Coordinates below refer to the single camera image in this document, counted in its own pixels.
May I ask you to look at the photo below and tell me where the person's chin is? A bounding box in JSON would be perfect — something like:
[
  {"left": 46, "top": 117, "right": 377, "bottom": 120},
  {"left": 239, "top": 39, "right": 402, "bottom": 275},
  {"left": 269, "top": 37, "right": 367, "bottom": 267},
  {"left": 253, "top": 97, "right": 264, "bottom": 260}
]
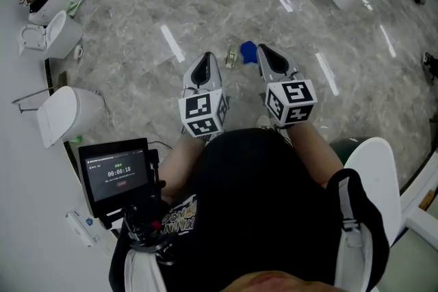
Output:
[{"left": 218, "top": 269, "right": 346, "bottom": 292}]

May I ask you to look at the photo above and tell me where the black chest screen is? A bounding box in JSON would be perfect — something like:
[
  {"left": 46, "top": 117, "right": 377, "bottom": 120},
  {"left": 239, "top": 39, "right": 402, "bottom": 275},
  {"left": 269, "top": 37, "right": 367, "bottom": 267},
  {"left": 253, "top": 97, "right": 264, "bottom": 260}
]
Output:
[{"left": 77, "top": 137, "right": 161, "bottom": 220}]

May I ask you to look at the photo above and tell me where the white toilet with closed lid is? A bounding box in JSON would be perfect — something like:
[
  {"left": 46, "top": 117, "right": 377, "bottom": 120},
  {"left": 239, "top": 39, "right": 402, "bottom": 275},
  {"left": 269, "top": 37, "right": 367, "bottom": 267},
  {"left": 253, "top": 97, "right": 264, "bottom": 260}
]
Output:
[{"left": 36, "top": 85, "right": 106, "bottom": 150}]

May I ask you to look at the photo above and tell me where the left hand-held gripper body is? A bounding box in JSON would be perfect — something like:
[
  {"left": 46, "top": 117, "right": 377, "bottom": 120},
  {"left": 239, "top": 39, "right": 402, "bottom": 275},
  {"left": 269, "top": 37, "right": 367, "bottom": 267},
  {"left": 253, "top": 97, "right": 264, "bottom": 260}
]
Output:
[{"left": 177, "top": 86, "right": 230, "bottom": 139}]

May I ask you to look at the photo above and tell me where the person's right forearm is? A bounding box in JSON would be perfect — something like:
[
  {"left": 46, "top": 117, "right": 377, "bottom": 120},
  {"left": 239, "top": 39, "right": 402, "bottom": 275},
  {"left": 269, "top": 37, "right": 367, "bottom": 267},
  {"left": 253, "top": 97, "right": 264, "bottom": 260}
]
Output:
[{"left": 285, "top": 122, "right": 345, "bottom": 189}]

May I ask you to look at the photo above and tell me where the black screen mount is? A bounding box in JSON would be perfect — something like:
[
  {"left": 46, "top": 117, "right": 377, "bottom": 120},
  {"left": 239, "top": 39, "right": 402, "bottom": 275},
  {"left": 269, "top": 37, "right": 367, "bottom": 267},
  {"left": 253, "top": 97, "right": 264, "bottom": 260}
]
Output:
[{"left": 120, "top": 204, "right": 178, "bottom": 267}]

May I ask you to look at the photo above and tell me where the blue cloth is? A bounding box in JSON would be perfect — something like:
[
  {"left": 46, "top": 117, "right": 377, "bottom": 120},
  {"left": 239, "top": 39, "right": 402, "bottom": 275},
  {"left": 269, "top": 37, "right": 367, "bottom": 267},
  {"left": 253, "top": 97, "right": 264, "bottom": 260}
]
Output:
[{"left": 239, "top": 40, "right": 259, "bottom": 66}]

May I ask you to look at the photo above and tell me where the small white label box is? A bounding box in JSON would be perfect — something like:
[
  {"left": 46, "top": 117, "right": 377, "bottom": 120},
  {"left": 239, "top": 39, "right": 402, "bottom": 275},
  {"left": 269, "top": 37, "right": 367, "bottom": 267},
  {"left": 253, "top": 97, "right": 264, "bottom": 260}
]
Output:
[{"left": 64, "top": 209, "right": 102, "bottom": 249}]

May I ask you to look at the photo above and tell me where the grey harness strap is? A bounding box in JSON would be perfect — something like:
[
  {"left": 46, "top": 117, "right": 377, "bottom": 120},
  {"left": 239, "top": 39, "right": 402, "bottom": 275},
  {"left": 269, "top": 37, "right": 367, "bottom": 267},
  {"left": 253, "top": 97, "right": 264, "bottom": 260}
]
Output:
[
  {"left": 122, "top": 245, "right": 166, "bottom": 292},
  {"left": 336, "top": 176, "right": 366, "bottom": 292}
]

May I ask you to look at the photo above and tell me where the person's black shirt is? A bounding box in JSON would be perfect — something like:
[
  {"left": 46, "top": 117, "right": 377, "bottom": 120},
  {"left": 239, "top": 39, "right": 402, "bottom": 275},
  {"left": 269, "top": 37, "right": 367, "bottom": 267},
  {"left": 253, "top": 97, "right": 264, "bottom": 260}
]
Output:
[{"left": 109, "top": 127, "right": 391, "bottom": 292}]

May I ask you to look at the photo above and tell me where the white low frame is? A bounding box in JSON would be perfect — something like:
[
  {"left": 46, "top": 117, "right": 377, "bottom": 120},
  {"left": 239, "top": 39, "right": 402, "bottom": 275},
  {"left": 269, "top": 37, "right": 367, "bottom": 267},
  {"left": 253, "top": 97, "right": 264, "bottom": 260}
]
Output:
[{"left": 399, "top": 149, "right": 438, "bottom": 244}]

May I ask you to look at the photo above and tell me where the person's left forearm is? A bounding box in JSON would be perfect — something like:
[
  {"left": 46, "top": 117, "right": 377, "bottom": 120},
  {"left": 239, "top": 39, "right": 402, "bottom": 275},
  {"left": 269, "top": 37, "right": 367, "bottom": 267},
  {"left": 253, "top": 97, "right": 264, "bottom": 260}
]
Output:
[{"left": 158, "top": 132, "right": 207, "bottom": 200}]

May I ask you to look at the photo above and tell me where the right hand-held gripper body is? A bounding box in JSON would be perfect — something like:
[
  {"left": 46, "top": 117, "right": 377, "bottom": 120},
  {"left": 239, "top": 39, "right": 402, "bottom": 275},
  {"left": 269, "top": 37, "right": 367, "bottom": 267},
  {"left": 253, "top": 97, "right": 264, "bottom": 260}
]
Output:
[{"left": 263, "top": 71, "right": 320, "bottom": 129}]

